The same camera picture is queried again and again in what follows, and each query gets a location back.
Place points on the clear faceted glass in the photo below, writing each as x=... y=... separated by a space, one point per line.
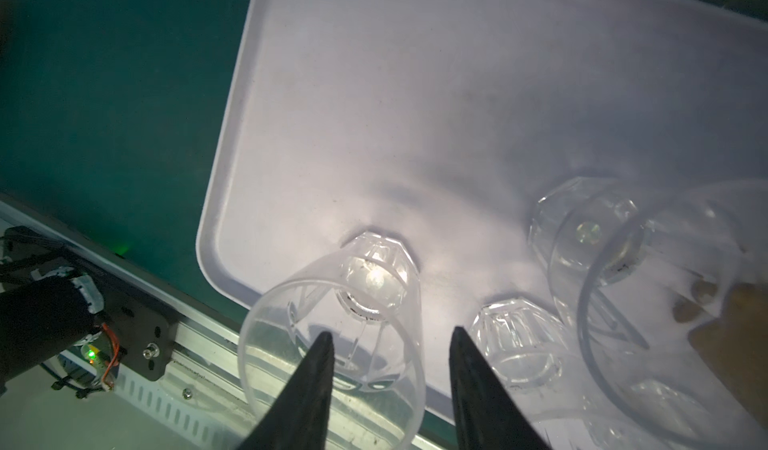
x=586 y=221
x=702 y=241
x=525 y=344
x=366 y=295

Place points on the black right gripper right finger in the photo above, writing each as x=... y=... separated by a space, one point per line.
x=485 y=416

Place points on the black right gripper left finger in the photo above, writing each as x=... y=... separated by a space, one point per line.
x=299 y=417

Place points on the amber dimpled glass front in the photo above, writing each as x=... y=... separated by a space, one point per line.
x=733 y=346

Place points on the pink plastic tray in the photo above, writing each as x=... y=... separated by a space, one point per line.
x=442 y=122

